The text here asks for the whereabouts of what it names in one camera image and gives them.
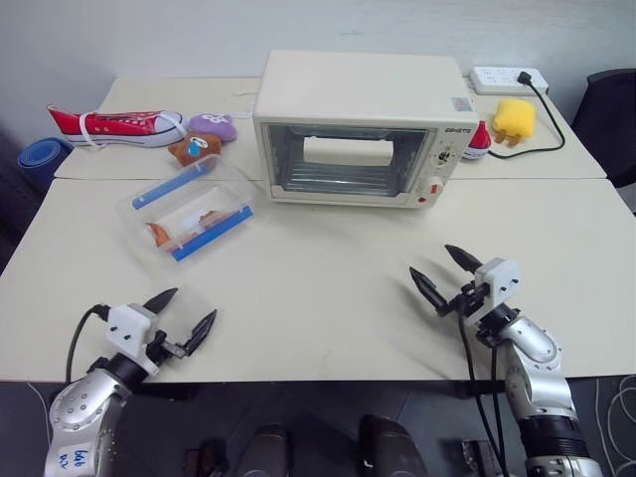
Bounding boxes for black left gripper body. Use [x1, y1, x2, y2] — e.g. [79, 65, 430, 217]
[147, 328, 189, 368]

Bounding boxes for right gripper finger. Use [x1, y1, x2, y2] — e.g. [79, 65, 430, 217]
[443, 243, 483, 275]
[408, 266, 448, 313]

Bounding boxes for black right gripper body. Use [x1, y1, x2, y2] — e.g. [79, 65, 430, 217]
[437, 279, 491, 320]

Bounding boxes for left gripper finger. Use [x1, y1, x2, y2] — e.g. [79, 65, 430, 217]
[184, 308, 219, 358]
[140, 286, 179, 315]

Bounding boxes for clear plastic container blue handles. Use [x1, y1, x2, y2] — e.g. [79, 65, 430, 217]
[115, 179, 256, 265]

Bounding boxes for glass oven door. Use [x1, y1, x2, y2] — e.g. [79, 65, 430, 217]
[258, 121, 431, 199]

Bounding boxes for cream toaster oven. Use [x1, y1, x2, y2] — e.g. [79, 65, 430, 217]
[251, 49, 481, 212]

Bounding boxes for blue box clasp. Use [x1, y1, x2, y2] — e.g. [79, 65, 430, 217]
[171, 205, 255, 262]
[132, 160, 210, 210]

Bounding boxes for red white bottle toy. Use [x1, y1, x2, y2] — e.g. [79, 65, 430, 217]
[460, 120, 493, 163]

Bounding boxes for dark brown block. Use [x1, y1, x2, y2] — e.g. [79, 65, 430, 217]
[185, 438, 231, 477]
[460, 438, 504, 477]

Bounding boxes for dark rounded shape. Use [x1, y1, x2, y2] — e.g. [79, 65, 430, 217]
[357, 413, 424, 477]
[237, 421, 295, 477]

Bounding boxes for clear plastic box lid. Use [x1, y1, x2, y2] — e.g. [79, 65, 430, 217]
[148, 153, 252, 203]

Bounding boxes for yellow plush toy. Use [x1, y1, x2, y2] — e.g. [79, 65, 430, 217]
[491, 97, 539, 148]

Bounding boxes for brown plush toy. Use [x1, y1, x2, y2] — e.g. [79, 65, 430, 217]
[167, 130, 224, 168]

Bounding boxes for red sneaker shaped pencil case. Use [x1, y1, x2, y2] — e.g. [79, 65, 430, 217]
[46, 102, 191, 150]

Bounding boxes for purple plush toy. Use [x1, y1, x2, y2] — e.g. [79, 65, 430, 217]
[190, 112, 239, 144]

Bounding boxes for white power strip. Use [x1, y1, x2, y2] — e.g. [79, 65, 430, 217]
[469, 66, 551, 96]

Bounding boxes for blue rolled foam mat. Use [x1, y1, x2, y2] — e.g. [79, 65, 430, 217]
[18, 137, 77, 183]

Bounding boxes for black chair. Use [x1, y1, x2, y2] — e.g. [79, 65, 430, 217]
[569, 68, 636, 216]

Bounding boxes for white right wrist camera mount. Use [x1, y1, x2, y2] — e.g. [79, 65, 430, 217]
[473, 256, 522, 318]

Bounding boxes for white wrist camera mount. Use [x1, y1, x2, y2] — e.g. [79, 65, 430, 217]
[473, 256, 522, 318]
[104, 303, 156, 375]

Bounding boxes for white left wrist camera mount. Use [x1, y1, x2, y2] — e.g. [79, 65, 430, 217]
[104, 303, 156, 375]

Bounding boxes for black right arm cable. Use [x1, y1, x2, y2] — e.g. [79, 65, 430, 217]
[456, 310, 510, 477]

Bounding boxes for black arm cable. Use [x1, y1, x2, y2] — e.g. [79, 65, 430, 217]
[65, 303, 111, 385]
[456, 310, 510, 477]

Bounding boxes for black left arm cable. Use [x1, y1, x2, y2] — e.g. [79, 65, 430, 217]
[65, 303, 111, 385]

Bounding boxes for black plug and power cable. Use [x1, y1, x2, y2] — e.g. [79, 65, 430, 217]
[486, 71, 568, 161]

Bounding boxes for white floor cables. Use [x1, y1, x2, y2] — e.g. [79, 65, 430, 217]
[589, 374, 636, 477]

